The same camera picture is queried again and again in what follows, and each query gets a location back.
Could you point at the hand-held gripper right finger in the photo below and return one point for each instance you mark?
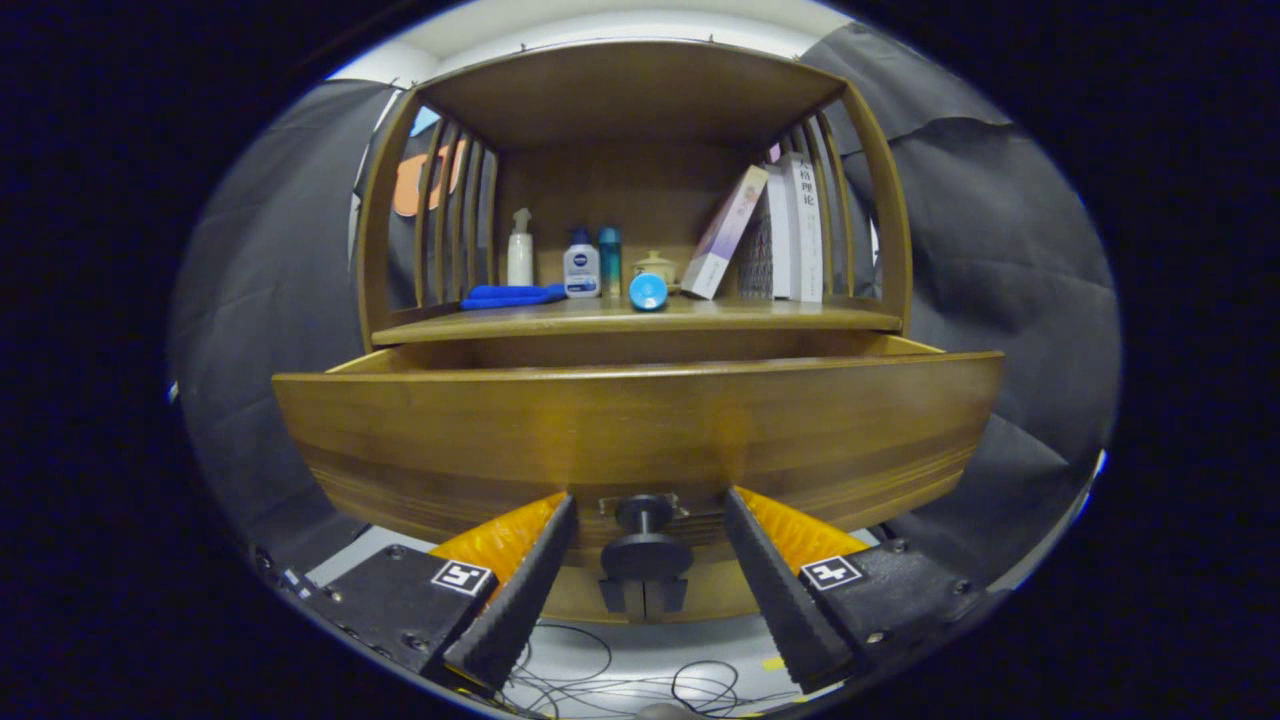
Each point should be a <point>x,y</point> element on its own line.
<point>778,595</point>

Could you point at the black drawer knob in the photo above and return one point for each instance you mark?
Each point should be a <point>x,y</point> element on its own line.
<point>645,555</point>

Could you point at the black box white labels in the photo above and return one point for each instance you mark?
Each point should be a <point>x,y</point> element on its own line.
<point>290,580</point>

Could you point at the white book black lettering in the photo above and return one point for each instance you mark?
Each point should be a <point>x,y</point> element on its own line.
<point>808,230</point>

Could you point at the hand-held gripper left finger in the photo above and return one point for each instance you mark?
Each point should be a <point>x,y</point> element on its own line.
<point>520,595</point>

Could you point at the teal slim bottle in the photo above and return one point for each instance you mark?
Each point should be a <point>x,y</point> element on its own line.
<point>610,260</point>

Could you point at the wooden cabinet door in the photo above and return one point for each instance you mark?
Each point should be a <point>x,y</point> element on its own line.
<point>715,590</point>
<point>580,600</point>

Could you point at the wooden drawer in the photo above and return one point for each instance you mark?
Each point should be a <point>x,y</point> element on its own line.
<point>600,430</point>

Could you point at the beige lidded teacup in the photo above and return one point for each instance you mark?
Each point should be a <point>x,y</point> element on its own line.
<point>655,265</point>

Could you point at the wooden countertop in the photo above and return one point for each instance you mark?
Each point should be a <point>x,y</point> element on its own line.
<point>720,312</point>

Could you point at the wooden cabinet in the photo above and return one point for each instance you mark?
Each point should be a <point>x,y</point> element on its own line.
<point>620,95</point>

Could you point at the purple white book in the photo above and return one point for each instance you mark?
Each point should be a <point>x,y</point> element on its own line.
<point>725,235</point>

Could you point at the black backdrop cloth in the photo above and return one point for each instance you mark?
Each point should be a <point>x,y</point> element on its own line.
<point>270,300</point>

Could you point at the white bottle blue cap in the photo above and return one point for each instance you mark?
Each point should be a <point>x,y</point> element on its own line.
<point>581,272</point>

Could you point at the white pump bottle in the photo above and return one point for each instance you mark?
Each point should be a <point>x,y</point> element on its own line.
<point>520,265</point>

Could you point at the blue folded cloth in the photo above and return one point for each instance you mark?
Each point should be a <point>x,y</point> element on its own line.
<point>510,296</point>

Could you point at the dark patterned book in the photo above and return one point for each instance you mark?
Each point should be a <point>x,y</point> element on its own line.
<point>757,255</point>

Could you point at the thin white book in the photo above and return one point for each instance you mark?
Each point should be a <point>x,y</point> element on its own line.
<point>780,240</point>

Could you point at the blue white cosmetic tube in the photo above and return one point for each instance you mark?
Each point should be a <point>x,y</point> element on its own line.
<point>648,291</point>

